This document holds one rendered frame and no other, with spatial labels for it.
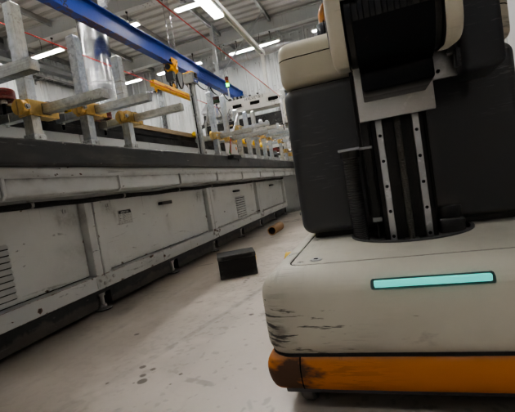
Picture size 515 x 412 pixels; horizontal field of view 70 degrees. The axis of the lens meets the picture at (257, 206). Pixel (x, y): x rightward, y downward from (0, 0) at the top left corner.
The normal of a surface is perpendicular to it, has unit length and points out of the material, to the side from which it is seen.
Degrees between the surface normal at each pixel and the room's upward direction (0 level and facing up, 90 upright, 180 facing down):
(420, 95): 90
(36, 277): 90
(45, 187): 90
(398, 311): 90
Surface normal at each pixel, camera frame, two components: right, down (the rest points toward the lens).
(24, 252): 0.94, -0.13
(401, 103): -0.30, 0.10
